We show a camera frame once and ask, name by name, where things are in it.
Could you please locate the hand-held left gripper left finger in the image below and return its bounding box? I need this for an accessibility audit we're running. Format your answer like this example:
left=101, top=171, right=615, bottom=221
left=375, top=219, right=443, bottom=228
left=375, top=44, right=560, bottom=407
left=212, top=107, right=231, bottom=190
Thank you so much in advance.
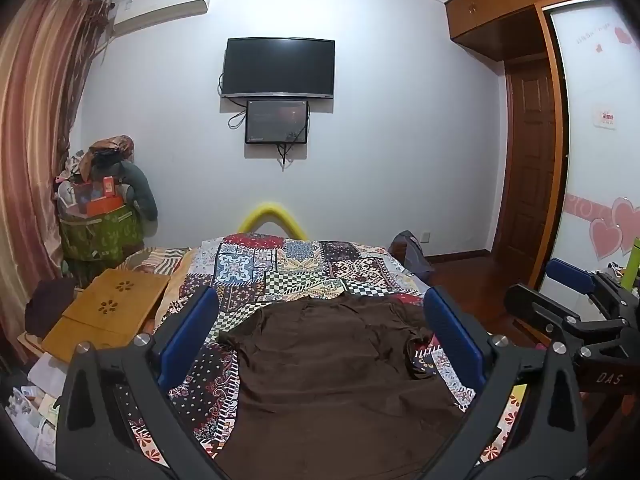
left=55, top=285, right=237, bottom=480

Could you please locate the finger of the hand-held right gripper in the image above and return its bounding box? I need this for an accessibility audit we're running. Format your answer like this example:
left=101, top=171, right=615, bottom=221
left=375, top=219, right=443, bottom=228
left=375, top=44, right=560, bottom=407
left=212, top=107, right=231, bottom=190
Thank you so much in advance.
left=503, top=283, right=583, bottom=348
left=545, top=258, right=597, bottom=302

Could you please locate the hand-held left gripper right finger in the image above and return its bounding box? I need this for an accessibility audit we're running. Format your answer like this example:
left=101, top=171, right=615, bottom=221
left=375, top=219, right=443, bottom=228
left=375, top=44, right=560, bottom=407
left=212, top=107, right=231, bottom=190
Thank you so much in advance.
left=422, top=285, right=589, bottom=480

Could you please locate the brown shirt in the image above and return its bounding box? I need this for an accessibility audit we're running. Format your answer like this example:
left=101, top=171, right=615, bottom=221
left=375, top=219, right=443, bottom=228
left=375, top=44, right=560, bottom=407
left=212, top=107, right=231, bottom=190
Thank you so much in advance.
left=214, top=294, right=466, bottom=480

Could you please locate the wooden lap table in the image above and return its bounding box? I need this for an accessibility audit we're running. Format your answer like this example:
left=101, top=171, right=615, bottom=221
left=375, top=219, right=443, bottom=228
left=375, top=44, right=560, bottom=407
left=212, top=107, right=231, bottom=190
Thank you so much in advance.
left=41, top=268, right=172, bottom=365

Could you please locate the dark backpack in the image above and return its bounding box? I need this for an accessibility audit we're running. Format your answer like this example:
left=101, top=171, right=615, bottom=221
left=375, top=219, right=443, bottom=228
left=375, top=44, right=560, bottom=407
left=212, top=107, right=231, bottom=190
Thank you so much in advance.
left=389, top=230, right=435, bottom=281

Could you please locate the patchwork printed blanket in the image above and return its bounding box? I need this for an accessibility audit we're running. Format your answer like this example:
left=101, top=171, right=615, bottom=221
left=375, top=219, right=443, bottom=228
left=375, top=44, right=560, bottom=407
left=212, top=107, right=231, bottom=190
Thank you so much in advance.
left=127, top=232, right=531, bottom=480

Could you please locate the brown wooden door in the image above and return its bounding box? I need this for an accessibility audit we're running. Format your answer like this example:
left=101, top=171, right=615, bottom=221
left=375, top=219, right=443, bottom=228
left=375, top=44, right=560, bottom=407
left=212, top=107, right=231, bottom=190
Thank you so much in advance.
left=492, top=57, right=558, bottom=288

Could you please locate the white wardrobe door with hearts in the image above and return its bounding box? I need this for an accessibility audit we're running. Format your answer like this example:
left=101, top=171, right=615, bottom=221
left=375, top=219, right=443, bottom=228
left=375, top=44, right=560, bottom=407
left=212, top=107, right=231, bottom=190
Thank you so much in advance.
left=540, top=0, right=640, bottom=306

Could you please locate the green patterned bag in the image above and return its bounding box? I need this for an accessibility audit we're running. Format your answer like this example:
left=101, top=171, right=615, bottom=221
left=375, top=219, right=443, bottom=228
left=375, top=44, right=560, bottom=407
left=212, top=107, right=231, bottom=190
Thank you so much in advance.
left=59, top=199, right=146, bottom=262

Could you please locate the yellow foam bar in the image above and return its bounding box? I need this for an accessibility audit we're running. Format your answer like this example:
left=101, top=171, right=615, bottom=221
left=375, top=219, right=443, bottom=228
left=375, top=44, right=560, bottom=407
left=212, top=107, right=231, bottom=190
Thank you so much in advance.
left=238, top=202, right=310, bottom=239

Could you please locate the pile of papers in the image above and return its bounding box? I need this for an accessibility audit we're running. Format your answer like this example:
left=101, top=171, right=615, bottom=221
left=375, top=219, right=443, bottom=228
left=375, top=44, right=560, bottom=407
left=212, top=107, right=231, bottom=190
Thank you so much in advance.
left=5, top=352, right=68, bottom=466

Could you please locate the small black monitor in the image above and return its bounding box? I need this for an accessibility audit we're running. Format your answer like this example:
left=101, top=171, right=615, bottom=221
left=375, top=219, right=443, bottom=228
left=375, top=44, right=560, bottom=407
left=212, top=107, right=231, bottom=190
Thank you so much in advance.
left=244, top=99, right=309, bottom=145

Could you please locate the striped brown curtain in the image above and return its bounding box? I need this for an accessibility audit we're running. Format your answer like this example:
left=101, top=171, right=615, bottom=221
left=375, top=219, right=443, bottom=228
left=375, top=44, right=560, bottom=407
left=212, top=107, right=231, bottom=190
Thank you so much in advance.
left=0, top=0, right=115, bottom=361

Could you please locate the wooden overhead cabinet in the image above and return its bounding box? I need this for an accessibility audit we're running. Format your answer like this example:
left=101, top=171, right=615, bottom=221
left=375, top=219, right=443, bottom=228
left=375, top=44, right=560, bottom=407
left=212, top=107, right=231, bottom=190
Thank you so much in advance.
left=445, top=0, right=603, bottom=61

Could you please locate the white air conditioner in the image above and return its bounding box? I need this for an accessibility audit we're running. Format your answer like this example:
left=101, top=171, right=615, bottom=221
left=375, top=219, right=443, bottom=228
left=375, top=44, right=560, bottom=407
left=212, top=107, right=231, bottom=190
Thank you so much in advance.
left=111, top=0, right=215, bottom=37

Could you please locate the black wall television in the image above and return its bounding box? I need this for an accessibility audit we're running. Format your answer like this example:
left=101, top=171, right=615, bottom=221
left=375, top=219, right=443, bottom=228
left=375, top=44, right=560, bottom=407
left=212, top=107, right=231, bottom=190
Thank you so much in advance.
left=221, top=37, right=336, bottom=99

